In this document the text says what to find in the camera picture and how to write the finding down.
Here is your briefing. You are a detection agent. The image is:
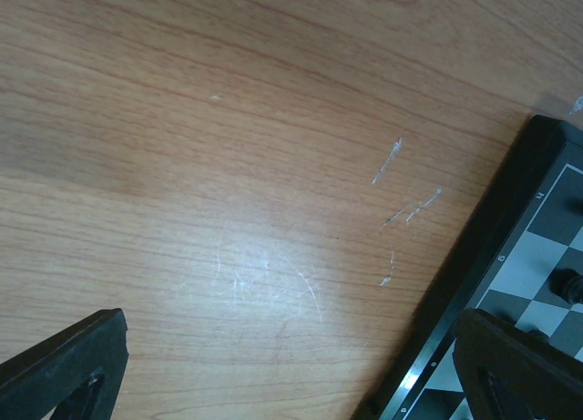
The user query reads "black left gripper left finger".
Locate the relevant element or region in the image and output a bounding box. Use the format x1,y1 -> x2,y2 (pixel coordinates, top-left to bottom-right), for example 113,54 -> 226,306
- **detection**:
1,308 -> 128,419

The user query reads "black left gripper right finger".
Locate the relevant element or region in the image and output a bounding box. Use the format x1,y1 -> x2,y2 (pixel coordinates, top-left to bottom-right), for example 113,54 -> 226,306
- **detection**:
454,309 -> 582,419

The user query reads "black pawn chess piece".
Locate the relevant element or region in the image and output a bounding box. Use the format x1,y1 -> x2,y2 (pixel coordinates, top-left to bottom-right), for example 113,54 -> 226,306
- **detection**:
549,269 -> 583,304

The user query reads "black and white chessboard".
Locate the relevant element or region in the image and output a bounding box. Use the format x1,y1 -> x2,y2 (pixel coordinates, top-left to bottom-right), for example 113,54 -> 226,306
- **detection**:
354,116 -> 582,419

